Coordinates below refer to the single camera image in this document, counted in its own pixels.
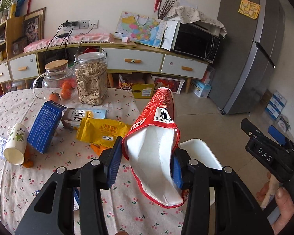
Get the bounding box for white folder papers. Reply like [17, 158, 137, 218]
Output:
[161, 21, 181, 51]

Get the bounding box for red snack bag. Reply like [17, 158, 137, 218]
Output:
[122, 87, 184, 209]

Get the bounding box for person's right hand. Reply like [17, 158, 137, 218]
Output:
[272, 187, 294, 234]

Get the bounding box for glass jar of seeds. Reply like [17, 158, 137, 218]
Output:
[74, 52, 108, 106]

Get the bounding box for wall power socket strip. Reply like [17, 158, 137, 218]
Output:
[63, 20, 99, 31]

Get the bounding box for white trash bin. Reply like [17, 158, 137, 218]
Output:
[177, 138, 224, 207]

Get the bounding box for orange tangerine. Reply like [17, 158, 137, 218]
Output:
[48, 92, 61, 103]
[60, 88, 72, 100]
[61, 81, 72, 90]

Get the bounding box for yellow snack wrapper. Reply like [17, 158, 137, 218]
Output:
[76, 118, 131, 148]

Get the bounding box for blue cardboard box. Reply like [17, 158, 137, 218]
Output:
[27, 101, 67, 154]

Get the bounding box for grey refrigerator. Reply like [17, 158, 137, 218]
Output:
[209, 0, 285, 115]

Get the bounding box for pink cloth runner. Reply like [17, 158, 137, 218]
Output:
[23, 33, 115, 54]

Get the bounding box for floral cloth on microwave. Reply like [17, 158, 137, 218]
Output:
[166, 6, 227, 37]

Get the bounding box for blue white carton box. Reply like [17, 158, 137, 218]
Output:
[191, 80, 211, 98]

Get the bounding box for white paper cup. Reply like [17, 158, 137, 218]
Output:
[4, 123, 29, 165]

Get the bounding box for yellow cardboard box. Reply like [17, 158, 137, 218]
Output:
[119, 73, 155, 99]

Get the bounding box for colourful map board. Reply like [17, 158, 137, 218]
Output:
[113, 11, 167, 48]

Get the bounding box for red picture gift box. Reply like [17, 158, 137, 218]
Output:
[151, 75, 185, 94]

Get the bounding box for wooden shelf unit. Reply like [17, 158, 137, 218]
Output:
[0, 16, 24, 63]

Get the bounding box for yellow paper note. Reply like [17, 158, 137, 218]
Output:
[238, 0, 261, 20]

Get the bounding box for orange peel piece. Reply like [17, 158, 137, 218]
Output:
[22, 145, 34, 168]

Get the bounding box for framed cat picture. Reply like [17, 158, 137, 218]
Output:
[22, 7, 46, 44]

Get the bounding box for glass teapot bamboo lid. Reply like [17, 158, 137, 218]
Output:
[33, 60, 77, 104]

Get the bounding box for white wooden tv cabinet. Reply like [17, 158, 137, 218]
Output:
[0, 40, 208, 85]

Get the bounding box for light blue milk carton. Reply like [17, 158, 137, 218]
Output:
[61, 108, 107, 130]

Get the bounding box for black microwave oven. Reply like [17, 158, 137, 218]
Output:
[171, 22, 220, 63]

